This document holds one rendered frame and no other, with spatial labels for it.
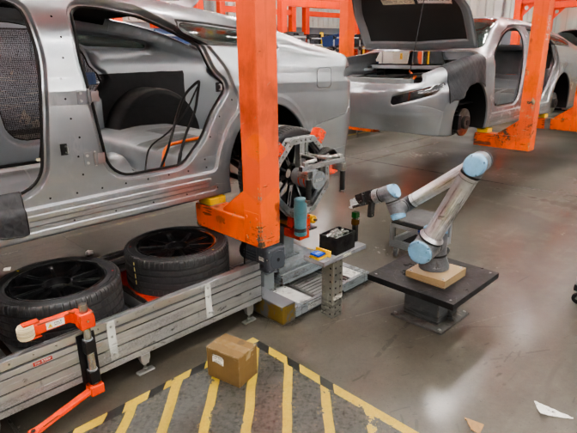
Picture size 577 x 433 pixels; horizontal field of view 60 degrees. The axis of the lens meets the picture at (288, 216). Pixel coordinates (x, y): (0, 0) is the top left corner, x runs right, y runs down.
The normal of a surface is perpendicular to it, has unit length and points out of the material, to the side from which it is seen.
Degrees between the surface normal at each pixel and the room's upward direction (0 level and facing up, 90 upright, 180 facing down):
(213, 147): 90
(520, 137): 90
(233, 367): 90
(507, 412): 0
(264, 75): 90
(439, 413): 0
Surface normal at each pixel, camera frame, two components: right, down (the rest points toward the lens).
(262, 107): 0.71, 0.21
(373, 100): -0.67, 0.17
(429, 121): 0.00, 0.49
